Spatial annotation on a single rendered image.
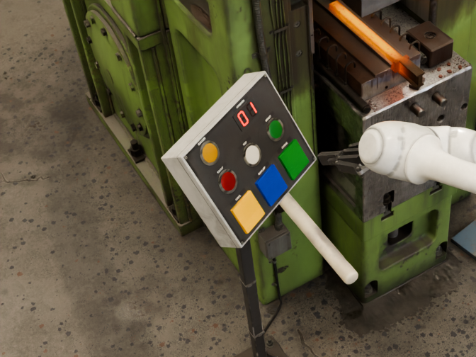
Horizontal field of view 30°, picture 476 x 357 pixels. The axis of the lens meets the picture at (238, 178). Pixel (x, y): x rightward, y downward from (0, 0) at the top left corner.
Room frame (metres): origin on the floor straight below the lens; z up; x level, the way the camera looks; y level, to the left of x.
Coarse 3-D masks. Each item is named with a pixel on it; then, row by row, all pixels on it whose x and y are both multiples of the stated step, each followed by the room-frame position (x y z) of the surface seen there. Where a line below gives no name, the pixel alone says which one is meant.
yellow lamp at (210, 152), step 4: (208, 144) 1.46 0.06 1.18; (212, 144) 1.47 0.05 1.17; (204, 148) 1.45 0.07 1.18; (208, 148) 1.46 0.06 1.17; (212, 148) 1.46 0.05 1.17; (216, 148) 1.47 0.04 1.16; (204, 152) 1.44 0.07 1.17; (208, 152) 1.45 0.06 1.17; (212, 152) 1.45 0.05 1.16; (216, 152) 1.46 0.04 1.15; (204, 156) 1.44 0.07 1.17; (208, 156) 1.44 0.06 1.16; (212, 156) 1.45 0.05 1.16; (216, 156) 1.45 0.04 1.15; (208, 160) 1.44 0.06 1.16; (212, 160) 1.44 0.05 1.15
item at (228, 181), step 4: (228, 172) 1.44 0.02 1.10; (224, 176) 1.42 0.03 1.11; (228, 176) 1.43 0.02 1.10; (232, 176) 1.43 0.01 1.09; (224, 180) 1.42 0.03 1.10; (228, 180) 1.42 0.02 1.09; (232, 180) 1.43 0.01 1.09; (224, 184) 1.41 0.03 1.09; (228, 184) 1.42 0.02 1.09; (232, 184) 1.42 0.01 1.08; (224, 188) 1.40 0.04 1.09; (228, 188) 1.41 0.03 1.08; (232, 188) 1.41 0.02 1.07
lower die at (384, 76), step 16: (320, 0) 2.19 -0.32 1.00; (336, 0) 2.18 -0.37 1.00; (320, 16) 2.12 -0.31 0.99; (336, 16) 2.10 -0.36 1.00; (368, 16) 2.09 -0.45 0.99; (320, 32) 2.06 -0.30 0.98; (336, 32) 2.04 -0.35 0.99; (352, 32) 2.02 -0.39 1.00; (384, 32) 2.00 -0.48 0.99; (320, 48) 2.00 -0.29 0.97; (352, 48) 1.96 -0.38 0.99; (368, 48) 1.94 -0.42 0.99; (400, 48) 1.92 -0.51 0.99; (352, 64) 1.90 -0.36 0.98; (368, 64) 1.88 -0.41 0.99; (384, 64) 1.87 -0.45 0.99; (416, 64) 1.88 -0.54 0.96; (352, 80) 1.85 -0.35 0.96; (368, 80) 1.82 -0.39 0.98; (384, 80) 1.84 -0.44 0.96; (400, 80) 1.86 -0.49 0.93; (368, 96) 1.82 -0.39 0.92
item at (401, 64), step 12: (336, 12) 2.12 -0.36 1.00; (348, 12) 2.10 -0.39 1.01; (348, 24) 2.06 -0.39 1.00; (360, 24) 2.04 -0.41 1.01; (372, 36) 1.97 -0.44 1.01; (384, 48) 1.91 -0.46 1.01; (396, 60) 1.85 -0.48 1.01; (408, 60) 1.84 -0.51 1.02; (408, 72) 1.81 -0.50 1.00; (420, 72) 1.78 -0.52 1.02; (420, 84) 1.77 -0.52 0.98
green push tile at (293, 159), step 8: (288, 144) 1.56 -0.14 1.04; (296, 144) 1.57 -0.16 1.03; (288, 152) 1.54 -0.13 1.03; (296, 152) 1.55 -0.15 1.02; (280, 160) 1.52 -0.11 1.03; (288, 160) 1.53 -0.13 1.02; (296, 160) 1.54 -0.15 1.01; (304, 160) 1.55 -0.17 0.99; (288, 168) 1.51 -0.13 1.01; (296, 168) 1.52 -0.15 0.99; (296, 176) 1.51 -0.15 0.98
